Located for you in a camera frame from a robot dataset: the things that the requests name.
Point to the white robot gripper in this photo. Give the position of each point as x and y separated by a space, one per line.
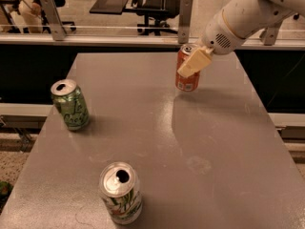
216 35

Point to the red coke can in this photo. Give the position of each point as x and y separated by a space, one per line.
186 84

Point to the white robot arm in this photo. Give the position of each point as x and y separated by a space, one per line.
259 14

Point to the green soda can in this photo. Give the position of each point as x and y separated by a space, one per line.
69 101

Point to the white 7up can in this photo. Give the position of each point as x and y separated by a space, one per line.
119 188

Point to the black office chair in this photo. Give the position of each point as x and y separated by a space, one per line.
156 14

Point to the seated person in background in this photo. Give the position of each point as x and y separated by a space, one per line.
30 11

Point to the middle metal rail bracket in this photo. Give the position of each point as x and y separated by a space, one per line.
185 14

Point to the metal rail bracket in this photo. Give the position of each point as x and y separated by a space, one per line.
57 30
185 14
269 34

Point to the right metal rail bracket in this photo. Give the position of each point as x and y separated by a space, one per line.
269 34

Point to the left metal rail bracket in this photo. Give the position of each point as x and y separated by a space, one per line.
57 30

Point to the horizontal metal rail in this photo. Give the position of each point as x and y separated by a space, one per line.
164 42

